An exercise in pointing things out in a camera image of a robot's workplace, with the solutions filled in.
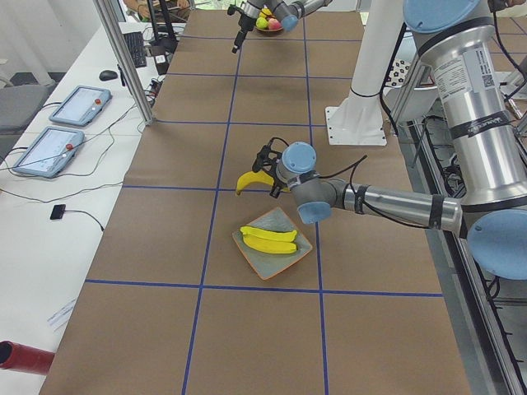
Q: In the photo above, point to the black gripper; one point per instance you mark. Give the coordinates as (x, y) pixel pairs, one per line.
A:
(245, 23)
(278, 183)

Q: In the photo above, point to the yellow banana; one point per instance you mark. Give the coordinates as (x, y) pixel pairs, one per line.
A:
(268, 246)
(279, 236)
(248, 178)

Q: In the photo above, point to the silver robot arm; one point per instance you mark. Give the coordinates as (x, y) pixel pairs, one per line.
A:
(481, 198)
(287, 14)

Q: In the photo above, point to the woven fruit basket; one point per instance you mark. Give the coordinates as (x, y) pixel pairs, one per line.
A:
(267, 31)

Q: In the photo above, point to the blue square ceramic plate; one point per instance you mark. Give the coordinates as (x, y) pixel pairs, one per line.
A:
(268, 265)

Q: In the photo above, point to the green pear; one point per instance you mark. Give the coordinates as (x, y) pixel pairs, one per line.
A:
(262, 23)

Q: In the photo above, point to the red apple upper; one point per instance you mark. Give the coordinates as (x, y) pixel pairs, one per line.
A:
(274, 24)

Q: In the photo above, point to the black keyboard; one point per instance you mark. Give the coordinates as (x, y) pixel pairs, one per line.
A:
(135, 44)

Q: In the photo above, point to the black computer mouse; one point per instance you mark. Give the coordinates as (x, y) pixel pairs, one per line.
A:
(108, 75)

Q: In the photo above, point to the brown paper table cover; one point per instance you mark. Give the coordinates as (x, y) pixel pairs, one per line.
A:
(195, 289)

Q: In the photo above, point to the teach pendant tablet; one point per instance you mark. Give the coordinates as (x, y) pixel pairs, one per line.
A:
(81, 106)
(50, 152)

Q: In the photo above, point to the small black device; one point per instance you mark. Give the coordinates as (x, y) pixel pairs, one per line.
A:
(57, 212)

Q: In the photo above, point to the red cylinder bottle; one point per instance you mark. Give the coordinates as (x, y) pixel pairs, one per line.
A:
(25, 359)

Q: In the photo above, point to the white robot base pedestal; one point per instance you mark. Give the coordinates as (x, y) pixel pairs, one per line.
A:
(358, 121)

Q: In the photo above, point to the aluminium frame post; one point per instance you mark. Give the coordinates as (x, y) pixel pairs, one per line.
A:
(111, 25)

